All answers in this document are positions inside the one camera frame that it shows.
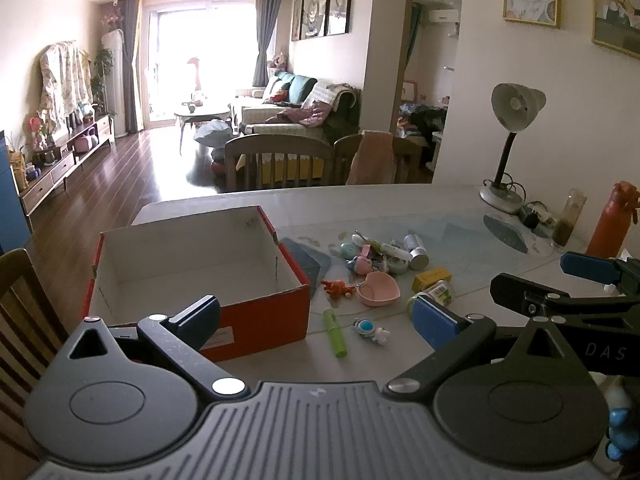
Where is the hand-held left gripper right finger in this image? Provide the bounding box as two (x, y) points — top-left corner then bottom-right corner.
(384, 294), (594, 397)

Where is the orange water bottle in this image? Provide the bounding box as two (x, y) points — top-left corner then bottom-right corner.
(585, 181), (640, 259)

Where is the small green-capped bottle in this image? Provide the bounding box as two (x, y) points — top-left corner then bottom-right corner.
(407, 282), (456, 311)

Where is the dark wooden chair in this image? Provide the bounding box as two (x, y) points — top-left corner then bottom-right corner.
(0, 248), (68, 456)

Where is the glass bottle with brown contents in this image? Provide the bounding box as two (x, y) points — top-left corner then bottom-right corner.
(552, 188), (588, 248)

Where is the person's right hand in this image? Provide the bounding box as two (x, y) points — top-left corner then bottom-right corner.
(602, 377), (640, 461)

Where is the wooden TV cabinet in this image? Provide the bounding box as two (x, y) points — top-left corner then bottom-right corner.
(17, 112), (116, 216)

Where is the framed painting with figure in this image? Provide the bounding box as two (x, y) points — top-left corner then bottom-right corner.
(591, 0), (640, 58)

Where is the astronaut toy keychain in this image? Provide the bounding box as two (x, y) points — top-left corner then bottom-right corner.
(352, 318), (391, 347)

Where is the small yellow box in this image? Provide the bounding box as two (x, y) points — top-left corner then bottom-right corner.
(411, 268), (453, 292)

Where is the grey curtain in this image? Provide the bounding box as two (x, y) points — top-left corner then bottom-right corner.
(121, 0), (143, 135)
(252, 0), (286, 88)

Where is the white floor air conditioner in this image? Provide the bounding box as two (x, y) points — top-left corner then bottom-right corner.
(101, 29), (126, 116)

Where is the clear plastic jar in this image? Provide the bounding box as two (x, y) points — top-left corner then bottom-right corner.
(402, 234), (431, 270)

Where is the blue cabinet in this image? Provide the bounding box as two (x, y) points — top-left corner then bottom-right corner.
(0, 130), (32, 256)

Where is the white desk lamp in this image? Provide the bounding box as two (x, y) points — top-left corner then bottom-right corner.
(479, 82), (547, 213)

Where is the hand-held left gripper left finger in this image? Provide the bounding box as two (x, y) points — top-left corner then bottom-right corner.
(65, 294), (249, 403)

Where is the pink towel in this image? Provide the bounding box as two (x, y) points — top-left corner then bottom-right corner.
(346, 130), (393, 186)

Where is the wooden dining chair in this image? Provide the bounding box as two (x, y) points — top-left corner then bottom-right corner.
(224, 133), (335, 193)
(332, 132), (423, 186)

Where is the beige sofa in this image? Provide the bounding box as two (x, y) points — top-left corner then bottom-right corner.
(235, 72), (361, 143)

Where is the pink flower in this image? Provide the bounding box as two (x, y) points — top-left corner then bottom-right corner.
(29, 117), (48, 151)

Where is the tall potted plant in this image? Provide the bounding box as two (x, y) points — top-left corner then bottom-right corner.
(91, 49), (115, 111)

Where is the teal cushion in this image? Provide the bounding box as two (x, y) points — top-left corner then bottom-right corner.
(290, 75), (318, 103)

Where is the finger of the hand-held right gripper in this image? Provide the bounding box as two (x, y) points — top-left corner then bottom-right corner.
(560, 251), (640, 288)
(490, 273), (640, 328)

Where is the oval coffee table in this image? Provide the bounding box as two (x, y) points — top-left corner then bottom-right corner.
(174, 101), (236, 128)

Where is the floral cloth cover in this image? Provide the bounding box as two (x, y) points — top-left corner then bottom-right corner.
(40, 40), (93, 123)

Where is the red cardboard box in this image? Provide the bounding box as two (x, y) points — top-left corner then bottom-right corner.
(82, 205), (312, 363)

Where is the green tube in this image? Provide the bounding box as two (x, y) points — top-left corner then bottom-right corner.
(322, 307), (349, 359)

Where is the black power adapter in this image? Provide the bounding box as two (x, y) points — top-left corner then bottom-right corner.
(517, 201), (558, 233)

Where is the pink heart-shaped dish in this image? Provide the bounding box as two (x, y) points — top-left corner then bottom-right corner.
(359, 271), (402, 307)

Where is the patterned sofa blanket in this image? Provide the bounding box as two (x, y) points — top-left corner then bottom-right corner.
(300, 82), (361, 128)

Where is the orange toy figure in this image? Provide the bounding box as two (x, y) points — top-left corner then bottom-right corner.
(321, 280), (358, 298)

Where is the white plastic handheld device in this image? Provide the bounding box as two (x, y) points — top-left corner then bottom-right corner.
(354, 230), (413, 261)

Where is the blue bag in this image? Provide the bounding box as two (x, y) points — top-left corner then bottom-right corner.
(194, 119), (232, 148)

